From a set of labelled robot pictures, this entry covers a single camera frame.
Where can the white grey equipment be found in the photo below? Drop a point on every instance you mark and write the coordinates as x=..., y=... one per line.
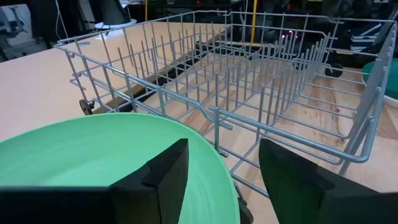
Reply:
x=14, y=21

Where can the black cone-shaped object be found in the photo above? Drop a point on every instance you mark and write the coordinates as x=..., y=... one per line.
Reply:
x=113, y=12

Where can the light green plate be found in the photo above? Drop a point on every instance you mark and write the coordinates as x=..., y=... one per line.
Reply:
x=77, y=155

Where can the white power strip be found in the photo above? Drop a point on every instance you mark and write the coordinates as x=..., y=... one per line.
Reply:
x=115, y=29

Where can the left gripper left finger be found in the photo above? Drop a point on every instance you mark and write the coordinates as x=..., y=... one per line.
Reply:
x=161, y=193

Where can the beige table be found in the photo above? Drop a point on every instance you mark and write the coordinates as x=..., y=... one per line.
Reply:
x=31, y=93

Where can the grey table grommet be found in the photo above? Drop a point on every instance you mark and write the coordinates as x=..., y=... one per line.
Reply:
x=82, y=43

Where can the blue white striped object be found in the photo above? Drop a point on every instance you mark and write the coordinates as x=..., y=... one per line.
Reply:
x=365, y=37

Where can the dark green plate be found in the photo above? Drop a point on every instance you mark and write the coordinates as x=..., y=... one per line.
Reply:
x=390, y=77

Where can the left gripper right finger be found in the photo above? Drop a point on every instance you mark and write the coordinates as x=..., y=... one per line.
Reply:
x=289, y=186

